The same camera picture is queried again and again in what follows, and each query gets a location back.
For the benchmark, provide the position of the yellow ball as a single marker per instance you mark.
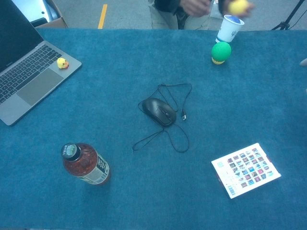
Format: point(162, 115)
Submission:
point(237, 7)

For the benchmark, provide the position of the cardboard box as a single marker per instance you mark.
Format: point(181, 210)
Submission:
point(55, 24)

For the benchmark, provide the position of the green ball toy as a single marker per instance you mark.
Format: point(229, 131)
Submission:
point(221, 50)

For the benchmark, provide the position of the silver open laptop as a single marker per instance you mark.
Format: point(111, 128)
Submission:
point(36, 86)

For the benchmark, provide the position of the blue table cloth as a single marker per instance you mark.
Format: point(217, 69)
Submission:
point(144, 191)

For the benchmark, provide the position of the person right hand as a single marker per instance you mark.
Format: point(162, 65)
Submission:
point(195, 8)

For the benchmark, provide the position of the white picture card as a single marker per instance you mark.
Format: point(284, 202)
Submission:
point(244, 170)

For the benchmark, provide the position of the white paper cup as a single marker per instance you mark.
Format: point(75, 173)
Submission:
point(227, 30)

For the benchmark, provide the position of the black computer mouse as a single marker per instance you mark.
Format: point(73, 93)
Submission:
point(158, 111)

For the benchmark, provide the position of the yellow rubber duck toy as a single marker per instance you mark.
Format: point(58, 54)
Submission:
point(62, 63)

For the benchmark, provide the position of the person in dark jacket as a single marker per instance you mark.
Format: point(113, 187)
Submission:
point(163, 16)

